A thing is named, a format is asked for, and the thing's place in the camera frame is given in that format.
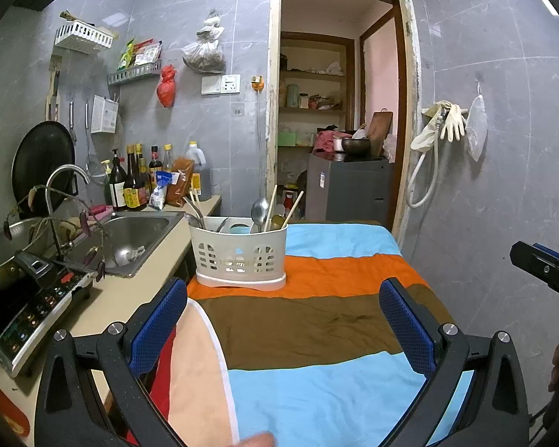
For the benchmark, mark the blue white packet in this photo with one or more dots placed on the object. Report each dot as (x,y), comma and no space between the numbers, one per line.
(160,195)

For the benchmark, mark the wooden cutting board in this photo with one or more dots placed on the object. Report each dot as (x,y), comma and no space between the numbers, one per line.
(381,130)

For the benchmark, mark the grey rag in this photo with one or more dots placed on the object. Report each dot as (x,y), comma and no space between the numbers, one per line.
(130,255)

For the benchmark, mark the green canister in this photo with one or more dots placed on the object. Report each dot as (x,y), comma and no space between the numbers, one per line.
(292,95)

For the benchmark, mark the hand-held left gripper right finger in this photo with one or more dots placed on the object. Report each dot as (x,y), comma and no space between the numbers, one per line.
(405,326)

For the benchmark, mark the yellow green snack packet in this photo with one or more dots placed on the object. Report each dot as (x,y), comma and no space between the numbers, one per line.
(125,56)

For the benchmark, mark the wooden chopstick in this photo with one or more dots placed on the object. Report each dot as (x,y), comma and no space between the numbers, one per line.
(197,198)
(294,207)
(270,207)
(193,195)

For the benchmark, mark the steel table knife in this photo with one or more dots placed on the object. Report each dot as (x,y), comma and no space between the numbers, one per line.
(222,226)

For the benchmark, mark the white hanging box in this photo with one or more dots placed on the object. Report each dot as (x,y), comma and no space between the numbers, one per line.
(106,114)

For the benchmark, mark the wooden shelf unit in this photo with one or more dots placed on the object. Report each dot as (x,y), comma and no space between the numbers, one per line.
(312,74)

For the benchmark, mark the yellow label soy sauce bottle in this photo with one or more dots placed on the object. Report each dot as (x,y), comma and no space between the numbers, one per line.
(135,193)

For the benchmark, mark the small steel cup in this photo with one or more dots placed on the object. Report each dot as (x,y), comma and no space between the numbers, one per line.
(339,144)

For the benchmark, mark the white plastic basket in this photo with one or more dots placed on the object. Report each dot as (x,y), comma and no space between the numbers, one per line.
(81,35)

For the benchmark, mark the white wall socket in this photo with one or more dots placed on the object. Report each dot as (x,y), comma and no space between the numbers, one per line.
(230,84)

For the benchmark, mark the peach and red cloth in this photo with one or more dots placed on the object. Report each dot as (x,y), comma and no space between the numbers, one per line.
(195,358)

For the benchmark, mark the clear bag of dried goods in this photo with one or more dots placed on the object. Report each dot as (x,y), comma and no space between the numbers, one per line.
(205,58)

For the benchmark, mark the red plastic bag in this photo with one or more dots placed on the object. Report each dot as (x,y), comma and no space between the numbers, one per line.
(166,91)

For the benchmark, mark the black round pan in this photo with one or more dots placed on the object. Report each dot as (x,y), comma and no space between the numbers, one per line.
(42,153)

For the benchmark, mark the wooden spatula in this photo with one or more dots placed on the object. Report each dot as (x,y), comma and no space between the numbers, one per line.
(53,88)

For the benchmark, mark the large steel spoon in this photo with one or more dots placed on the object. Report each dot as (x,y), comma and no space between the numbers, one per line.
(261,209)

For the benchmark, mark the hanging clear plastic bag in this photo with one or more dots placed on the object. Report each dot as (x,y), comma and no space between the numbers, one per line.
(476,125)

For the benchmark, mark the metal wall shelf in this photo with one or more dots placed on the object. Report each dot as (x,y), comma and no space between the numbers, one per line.
(135,74)

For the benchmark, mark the red white bottle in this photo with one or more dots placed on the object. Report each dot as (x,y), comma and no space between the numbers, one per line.
(289,202)

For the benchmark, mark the curved steel faucet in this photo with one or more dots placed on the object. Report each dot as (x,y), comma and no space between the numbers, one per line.
(67,167)

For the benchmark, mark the dark grey cabinet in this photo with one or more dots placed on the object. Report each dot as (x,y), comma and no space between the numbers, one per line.
(349,186)

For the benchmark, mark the brown oil jug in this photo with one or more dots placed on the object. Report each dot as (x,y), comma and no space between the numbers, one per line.
(202,177)

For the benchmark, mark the steel peeler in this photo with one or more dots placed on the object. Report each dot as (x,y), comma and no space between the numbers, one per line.
(71,121)

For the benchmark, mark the stainless steel sink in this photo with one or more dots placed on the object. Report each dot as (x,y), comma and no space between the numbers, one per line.
(139,233)

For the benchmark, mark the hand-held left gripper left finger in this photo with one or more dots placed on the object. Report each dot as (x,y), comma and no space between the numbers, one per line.
(156,330)

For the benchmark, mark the striped blanket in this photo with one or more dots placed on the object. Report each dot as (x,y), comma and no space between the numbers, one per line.
(316,316)

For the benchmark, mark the red chili powder packet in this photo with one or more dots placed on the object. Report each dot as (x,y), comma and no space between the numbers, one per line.
(179,184)

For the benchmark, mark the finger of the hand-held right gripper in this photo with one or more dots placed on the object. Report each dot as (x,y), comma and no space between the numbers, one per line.
(540,267)
(552,251)

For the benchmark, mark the orange plug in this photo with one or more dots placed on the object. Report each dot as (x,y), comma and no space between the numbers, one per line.
(258,84)

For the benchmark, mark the dark bottle red cap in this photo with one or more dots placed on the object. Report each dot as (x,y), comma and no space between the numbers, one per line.
(155,165)

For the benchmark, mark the green bottle yellow cap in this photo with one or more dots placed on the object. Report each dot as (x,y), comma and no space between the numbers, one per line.
(106,181)

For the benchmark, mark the dark metal bowl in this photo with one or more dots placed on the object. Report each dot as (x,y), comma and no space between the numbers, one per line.
(356,146)

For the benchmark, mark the white plastic utensil holder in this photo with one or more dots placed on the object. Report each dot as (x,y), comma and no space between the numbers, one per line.
(242,238)

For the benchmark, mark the red white snack packet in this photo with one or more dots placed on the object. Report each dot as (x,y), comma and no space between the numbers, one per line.
(146,56)

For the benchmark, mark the pink soap dish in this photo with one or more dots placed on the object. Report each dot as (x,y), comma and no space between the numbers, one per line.
(100,212)

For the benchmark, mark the wooden door frame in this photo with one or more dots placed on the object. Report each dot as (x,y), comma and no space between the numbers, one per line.
(272,102)

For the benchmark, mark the steel wok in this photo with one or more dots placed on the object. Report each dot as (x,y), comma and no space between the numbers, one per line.
(9,251)

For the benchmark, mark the green box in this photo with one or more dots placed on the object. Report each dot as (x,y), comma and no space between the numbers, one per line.
(288,138)

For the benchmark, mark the dark bottle yellow cap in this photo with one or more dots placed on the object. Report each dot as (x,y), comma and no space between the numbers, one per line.
(143,167)

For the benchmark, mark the induction cooktop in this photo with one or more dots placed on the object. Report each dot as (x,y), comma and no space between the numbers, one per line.
(32,307)

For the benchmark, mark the person's left hand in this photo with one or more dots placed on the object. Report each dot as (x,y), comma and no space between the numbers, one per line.
(258,441)

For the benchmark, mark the clear bottle yellow cap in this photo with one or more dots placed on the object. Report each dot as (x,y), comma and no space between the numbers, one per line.
(168,160)

